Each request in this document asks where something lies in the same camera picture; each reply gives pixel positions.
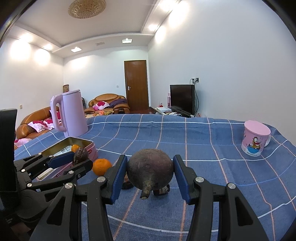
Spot orange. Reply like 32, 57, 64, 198
71, 144, 80, 153

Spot large purple round beet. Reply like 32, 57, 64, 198
126, 149, 174, 200

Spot pink metal tin box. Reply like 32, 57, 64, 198
34, 137, 98, 181

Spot orange mandarin at back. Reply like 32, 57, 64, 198
92, 159, 112, 176

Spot brown leather sofa left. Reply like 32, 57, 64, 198
16, 107, 54, 140

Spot brown leather sofa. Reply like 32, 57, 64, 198
16, 107, 54, 140
84, 93, 130, 114

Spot pink floral cushion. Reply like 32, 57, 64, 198
92, 101, 109, 111
28, 120, 54, 133

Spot pink electric kettle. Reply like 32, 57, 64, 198
50, 89, 88, 138

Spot blue checked tablecloth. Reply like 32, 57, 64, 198
14, 113, 296, 241

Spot pink cartoon mug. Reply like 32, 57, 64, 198
241, 120, 271, 157

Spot brown leather sofa far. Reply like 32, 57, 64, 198
84, 93, 130, 114

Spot tv stand with clutter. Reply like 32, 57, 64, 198
149, 106, 202, 118

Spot brown wooden door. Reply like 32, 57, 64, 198
124, 60, 149, 112

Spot black television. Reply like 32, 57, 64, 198
170, 84, 195, 115

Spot pink box beside television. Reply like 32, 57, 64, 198
167, 93, 171, 108

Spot round ceiling lamp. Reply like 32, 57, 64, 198
68, 0, 106, 19

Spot wall socket with plug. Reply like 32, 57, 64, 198
190, 77, 199, 84

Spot black tv power cable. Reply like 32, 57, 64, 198
194, 81, 200, 115

